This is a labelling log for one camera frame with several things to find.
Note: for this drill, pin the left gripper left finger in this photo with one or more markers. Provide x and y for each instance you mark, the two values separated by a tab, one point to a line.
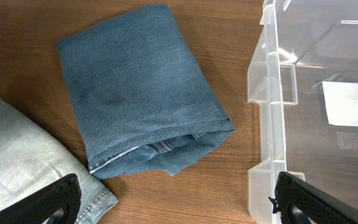
56	203

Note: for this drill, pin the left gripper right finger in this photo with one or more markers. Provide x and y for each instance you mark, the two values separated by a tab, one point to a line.
298	202

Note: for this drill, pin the light grey folded jeans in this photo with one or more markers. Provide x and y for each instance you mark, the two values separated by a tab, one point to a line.
31	159

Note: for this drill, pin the white label in bin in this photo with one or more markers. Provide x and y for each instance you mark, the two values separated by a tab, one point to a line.
341	102

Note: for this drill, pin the dark blue folded jeans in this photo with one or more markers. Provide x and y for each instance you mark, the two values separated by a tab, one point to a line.
139	97

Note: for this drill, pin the clear plastic storage bin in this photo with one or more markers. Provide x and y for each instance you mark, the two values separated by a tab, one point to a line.
303	43

